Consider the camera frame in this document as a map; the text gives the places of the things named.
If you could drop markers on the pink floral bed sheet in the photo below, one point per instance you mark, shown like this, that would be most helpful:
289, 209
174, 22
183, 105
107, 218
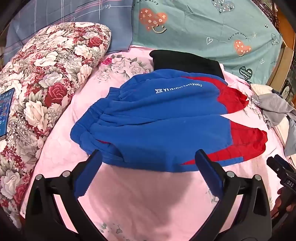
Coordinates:
143, 204

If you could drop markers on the teal heart-print pillow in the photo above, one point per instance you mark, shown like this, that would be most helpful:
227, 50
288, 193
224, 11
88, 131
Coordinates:
203, 30

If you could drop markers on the red and white floral quilt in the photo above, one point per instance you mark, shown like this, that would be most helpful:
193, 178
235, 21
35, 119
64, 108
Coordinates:
44, 92

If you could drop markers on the person's right hand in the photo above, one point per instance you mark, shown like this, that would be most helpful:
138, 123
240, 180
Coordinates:
281, 201

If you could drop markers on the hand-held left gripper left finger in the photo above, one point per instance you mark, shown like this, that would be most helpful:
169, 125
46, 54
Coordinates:
89, 176

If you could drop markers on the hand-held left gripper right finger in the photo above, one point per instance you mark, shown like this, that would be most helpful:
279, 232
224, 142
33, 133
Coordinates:
209, 176

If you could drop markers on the grey crumpled cloth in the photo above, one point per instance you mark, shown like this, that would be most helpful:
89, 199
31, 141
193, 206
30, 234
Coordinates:
275, 109

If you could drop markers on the wooden bed frame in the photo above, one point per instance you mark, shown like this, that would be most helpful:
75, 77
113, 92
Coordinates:
281, 62

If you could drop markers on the grey-blue plaid pillow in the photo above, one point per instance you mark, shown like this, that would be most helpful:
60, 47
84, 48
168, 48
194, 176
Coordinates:
67, 20

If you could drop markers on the smartphone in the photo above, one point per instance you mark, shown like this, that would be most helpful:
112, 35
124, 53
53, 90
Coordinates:
5, 113

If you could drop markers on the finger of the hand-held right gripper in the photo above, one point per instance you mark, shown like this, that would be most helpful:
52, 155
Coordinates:
275, 166
285, 163

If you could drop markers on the blue and red pants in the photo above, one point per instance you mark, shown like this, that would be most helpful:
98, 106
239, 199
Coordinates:
159, 120

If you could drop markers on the black folded garment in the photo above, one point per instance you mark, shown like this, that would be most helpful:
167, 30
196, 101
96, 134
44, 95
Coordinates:
187, 61

